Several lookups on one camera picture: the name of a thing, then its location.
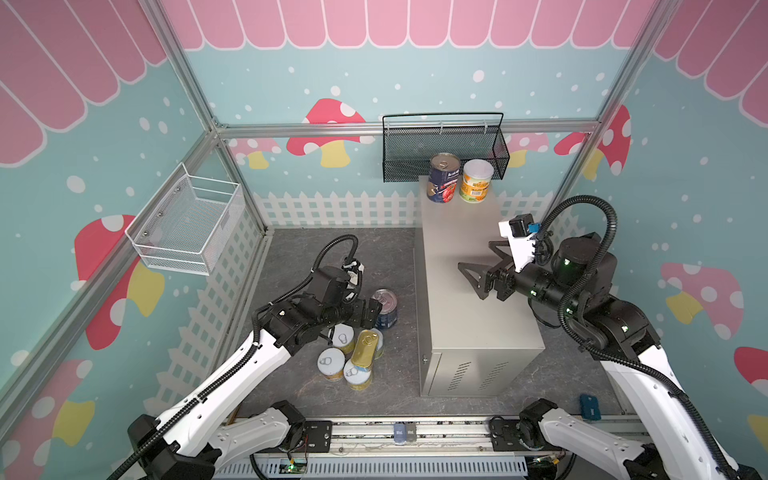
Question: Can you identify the blue label tin can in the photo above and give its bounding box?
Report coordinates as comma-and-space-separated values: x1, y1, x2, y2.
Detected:
372, 288, 398, 330

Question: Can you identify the orange green plastic-lid can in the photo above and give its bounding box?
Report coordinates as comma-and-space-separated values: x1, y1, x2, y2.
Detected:
460, 159, 494, 203

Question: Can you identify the dark blue red label can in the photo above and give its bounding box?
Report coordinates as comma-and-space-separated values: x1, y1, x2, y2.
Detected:
426, 153, 461, 203

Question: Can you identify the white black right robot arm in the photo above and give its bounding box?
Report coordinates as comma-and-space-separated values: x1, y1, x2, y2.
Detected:
458, 233, 760, 479

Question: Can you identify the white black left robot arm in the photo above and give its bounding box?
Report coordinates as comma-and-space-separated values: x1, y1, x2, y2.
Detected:
110, 260, 381, 479

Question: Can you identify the grey metal cabinet counter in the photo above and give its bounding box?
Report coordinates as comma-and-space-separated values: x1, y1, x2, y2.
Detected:
414, 177, 545, 397

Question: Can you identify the white lid can rear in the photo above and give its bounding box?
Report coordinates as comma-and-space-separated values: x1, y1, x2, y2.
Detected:
331, 323, 355, 357

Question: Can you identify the gold rectangular spam tin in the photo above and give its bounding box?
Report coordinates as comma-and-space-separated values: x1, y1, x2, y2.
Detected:
350, 330, 377, 369

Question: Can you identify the green can white lid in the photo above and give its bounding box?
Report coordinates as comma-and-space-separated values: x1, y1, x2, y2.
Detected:
370, 328, 384, 359

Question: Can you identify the white lid can front left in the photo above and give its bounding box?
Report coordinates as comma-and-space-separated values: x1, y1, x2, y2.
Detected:
317, 347, 346, 381

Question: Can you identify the teal object on floor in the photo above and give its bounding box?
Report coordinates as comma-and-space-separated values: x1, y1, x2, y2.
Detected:
579, 394, 602, 421

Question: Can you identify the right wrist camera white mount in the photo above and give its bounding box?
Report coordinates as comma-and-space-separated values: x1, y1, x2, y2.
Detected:
498, 213, 540, 273

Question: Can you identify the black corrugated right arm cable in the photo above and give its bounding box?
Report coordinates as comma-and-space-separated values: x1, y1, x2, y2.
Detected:
536, 194, 742, 480

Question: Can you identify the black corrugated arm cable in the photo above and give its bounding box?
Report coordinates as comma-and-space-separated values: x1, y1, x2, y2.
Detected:
104, 233, 361, 480
536, 194, 742, 480

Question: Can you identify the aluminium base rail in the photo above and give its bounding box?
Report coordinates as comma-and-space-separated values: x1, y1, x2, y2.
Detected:
239, 415, 637, 460

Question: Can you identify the small blue device on rail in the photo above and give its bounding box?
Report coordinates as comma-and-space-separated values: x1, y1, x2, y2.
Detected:
393, 422, 418, 445

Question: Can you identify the black wire mesh basket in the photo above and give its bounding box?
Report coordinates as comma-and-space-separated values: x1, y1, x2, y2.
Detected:
382, 112, 510, 183

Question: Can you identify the white slotted cable duct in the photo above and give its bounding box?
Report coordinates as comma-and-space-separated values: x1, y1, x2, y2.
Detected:
212, 458, 529, 480

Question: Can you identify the white wire mesh basket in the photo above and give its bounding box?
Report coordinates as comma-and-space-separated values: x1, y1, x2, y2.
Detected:
125, 164, 246, 276

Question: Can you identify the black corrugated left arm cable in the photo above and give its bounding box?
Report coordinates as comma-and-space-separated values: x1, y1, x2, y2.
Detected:
104, 233, 361, 480

